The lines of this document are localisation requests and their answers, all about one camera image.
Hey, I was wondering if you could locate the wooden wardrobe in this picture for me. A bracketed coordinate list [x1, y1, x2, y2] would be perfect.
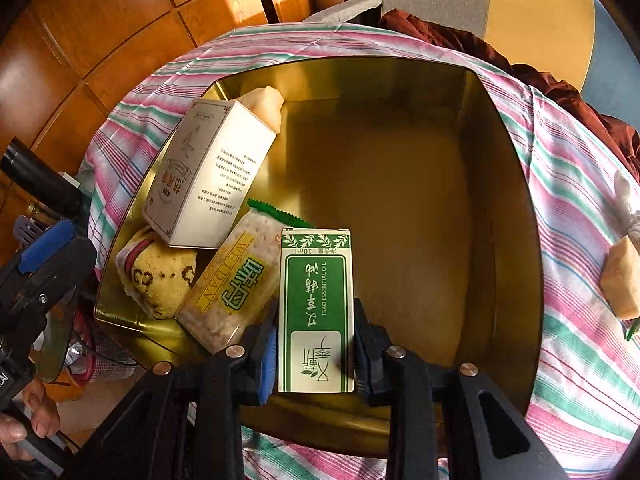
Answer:
[0, 0, 346, 241]

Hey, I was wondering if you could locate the maroon blanket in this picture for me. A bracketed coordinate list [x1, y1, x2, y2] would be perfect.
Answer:
[378, 8, 640, 181]

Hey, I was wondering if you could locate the grey yellow blue headboard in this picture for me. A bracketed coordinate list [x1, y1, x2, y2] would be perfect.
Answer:
[380, 0, 640, 126]

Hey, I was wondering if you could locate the pink green striped cloth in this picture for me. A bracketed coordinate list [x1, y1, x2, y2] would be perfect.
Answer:
[82, 27, 640, 480]

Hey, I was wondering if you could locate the white carton box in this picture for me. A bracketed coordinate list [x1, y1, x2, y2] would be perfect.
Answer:
[141, 99, 278, 249]

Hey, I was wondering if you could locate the person's left hand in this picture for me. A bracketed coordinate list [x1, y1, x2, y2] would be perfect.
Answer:
[0, 379, 62, 461]

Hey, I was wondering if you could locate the black pole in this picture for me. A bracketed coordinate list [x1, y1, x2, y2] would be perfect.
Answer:
[0, 137, 83, 216]

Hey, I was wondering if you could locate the green and white box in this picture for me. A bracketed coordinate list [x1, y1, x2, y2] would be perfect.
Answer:
[277, 227, 356, 394]

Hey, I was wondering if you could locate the cracker packet green edge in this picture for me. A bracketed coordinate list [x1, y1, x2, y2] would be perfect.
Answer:
[176, 199, 316, 356]

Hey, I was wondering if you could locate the yellow sock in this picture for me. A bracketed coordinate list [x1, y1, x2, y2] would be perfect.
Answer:
[115, 225, 199, 321]

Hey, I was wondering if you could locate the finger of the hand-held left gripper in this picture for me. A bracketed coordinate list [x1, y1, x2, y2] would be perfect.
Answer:
[10, 219, 77, 275]
[0, 237, 97, 333]

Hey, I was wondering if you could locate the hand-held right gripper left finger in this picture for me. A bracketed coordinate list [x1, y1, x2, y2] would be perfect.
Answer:
[65, 300, 281, 480]

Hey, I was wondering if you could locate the yellow sponge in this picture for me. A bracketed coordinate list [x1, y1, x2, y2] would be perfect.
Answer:
[600, 237, 640, 321]
[237, 87, 286, 133]

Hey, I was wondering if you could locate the gold metal tin box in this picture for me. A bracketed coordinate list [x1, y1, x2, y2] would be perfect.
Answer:
[94, 56, 545, 461]

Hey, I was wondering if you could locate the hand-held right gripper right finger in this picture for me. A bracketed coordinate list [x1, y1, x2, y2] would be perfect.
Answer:
[352, 297, 568, 480]

